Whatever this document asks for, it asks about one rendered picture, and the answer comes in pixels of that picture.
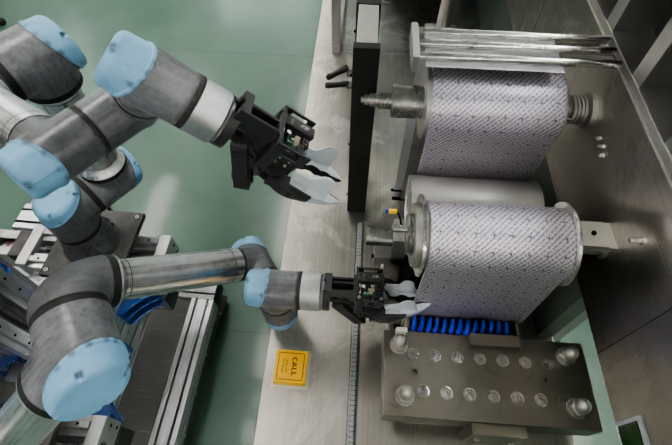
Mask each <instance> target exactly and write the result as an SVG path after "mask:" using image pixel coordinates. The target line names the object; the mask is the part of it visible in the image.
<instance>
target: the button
mask: <svg viewBox="0 0 672 445"><path fill-rule="evenodd" d="M307 365H308V352H307V351H294V350H280V349H278V350H277V355H276V362H275V369H274V376H273V383H274V384H279V385H292V386H305V384H306V374H307Z"/></svg>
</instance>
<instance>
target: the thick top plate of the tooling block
mask: <svg viewBox="0 0 672 445"><path fill-rule="evenodd" d="M394 336H395V330H384V332H383V336H382V350H381V420H389V421H402V422H414V423H427V424H440V425H452V426H465V427H466V426H467V425H469V424H471V423H484V424H497V425H509V426H522V427H526V430H527V431H529V432H541V433H554V434H567V435H579V436H590V435H593V434H597V433H600V432H603V430H602V426H601V421H600V417H599V413H598V409H597V405H596V401H595V397H594V393H593V389H592V385H591V381H590V376H589V372H588V368H587V364H586V360H585V356H584V352H583V348H582V344H581V343H567V342H553V341H539V340H525V339H519V344H520V348H519V349H518V350H504V349H490V348H476V347H470V345H469V336H468V335H454V334H440V333H425V332H411V331H407V335H406V338H407V341H408V348H407V350H406V352H405V353H403V354H396V353H394V352H393V351H392V350H391V348H390V341H391V339H392V338H393V337H394ZM570 345H571V346H574V347H576V348H577V349H578V351H579V356H578V358H577V359H576V362H575V363H574V364H573V365H572V366H569V367H567V366H563V365H561V364H560V363H559V362H558V361H557V359H556V356H555V353H556V351H557V349H559V348H561V347H563V346H570ZM401 385H410V386H411V387H412V389H413V391H414V393H415V396H414V401H413V403H412V404H411V405H409V406H401V405H400V404H398V402H397V401H396V399H395V392H396V389H397V388H398V387H400V386H401ZM572 398H585V399H587V400H588V401H589V402H590V403H591V405H592V410H591V412H590V413H589V415H588V416H587V417H585V418H584V419H582V420H577V419H574V418H573V417H571V416H570V415H569V413H568V412H567V408H566V403H567V401H568V400H569V399H572Z"/></svg>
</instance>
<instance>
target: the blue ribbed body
mask: <svg viewBox="0 0 672 445"><path fill-rule="evenodd" d="M409 330H410V331H411V332H413V331H414V330H415V331H416V332H422V330H423V332H425V333H429V332H431V333H437V332H438V333H440V334H444V333H445V332H446V334H452V333H453V334H454V335H460V333H461V335H468V334H470V333H483V334H497V335H512V336H514V335H513V334H514V332H515V330H514V328H513V327H510V326H509V323H508V322H504V324H503V327H502V323H501V322H500V321H497V322H496V326H494V322H493V321H489V322H488V326H486V321H485V320H482V321H481V325H479V323H478V320H476V319H475V320H474V321H473V325H471V321H470V319H466V324H463V320H462V319H461V318H460V319H458V324H456V321H455V319H454V318H451V320H450V323H448V319H447V318H446V317H445V318H443V323H442V322H440V318H439V317H436V318H435V322H433V318H432V317H431V316H429V317H428V319H427V321H425V317H424V316H421V317H420V321H418V318H417V316H416V315H414V316H413V318H412V320H410V328H409Z"/></svg>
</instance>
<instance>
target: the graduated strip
mask: <svg viewBox="0 0 672 445"><path fill-rule="evenodd" d="M364 233H365V222H357V229H356V249H355V268H354V275H355V274H356V269H357V267H363V258H364ZM360 333H361V324H354V323H353V322H352V325H351V345H350V364H349V383H348V402H347V421H346V441H345V445H356V434H357V409H358V383H359V358H360Z"/></svg>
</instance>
